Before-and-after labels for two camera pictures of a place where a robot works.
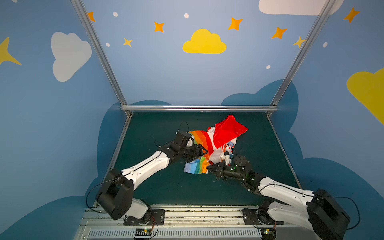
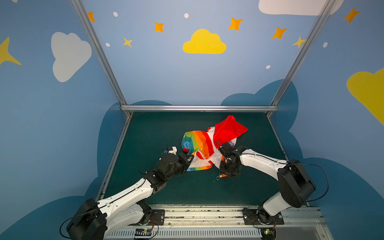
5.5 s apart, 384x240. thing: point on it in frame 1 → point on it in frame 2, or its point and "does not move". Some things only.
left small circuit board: x=143 y=232 does not move
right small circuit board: x=268 y=233 does not move
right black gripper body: x=222 y=171 → x=226 y=153
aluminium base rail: x=179 y=222 does not move
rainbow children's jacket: x=216 y=140 does not move
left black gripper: x=194 y=152 → x=184 y=159
